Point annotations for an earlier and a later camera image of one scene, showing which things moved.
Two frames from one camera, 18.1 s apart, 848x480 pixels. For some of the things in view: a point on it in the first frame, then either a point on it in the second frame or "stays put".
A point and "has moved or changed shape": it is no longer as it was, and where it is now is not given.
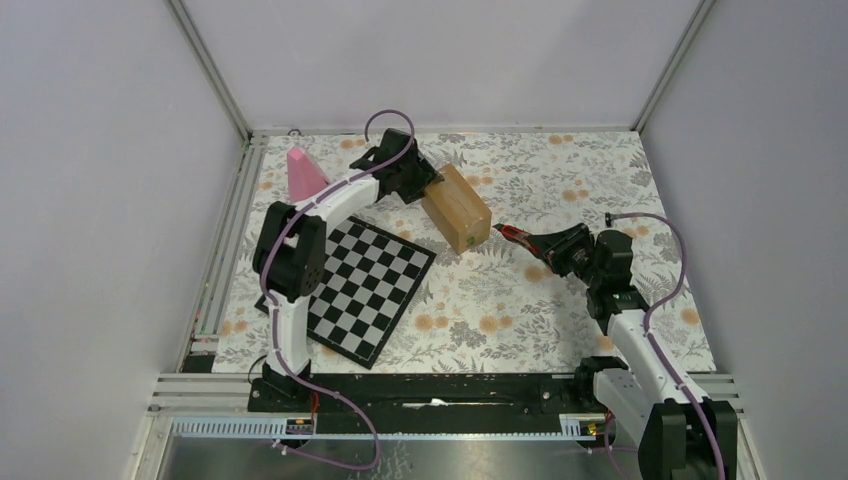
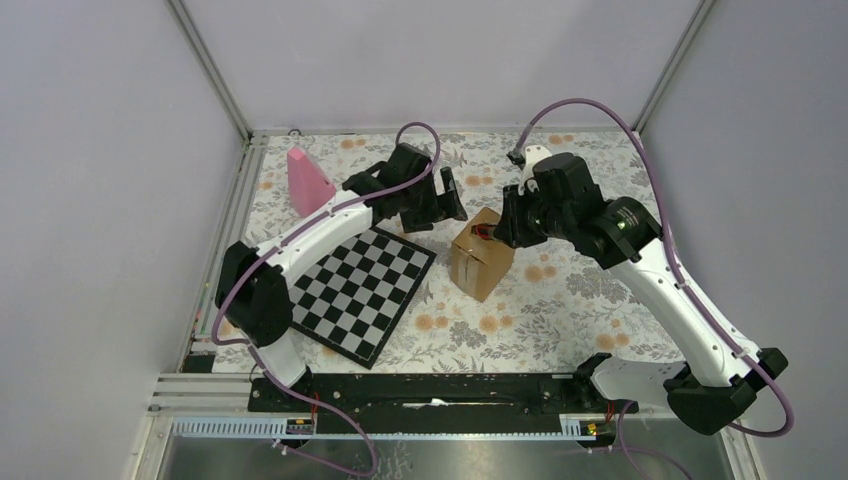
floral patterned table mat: [499, 306] stays put
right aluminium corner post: [700, 12] stays put
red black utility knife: [520, 236] has moved or changed shape
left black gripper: [424, 176] → [442, 207]
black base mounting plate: [450, 403] stays put
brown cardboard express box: [457, 211] has moved or changed shape
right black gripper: [557, 245] → [510, 227]
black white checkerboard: [370, 277] stays put
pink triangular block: [304, 176] stays put
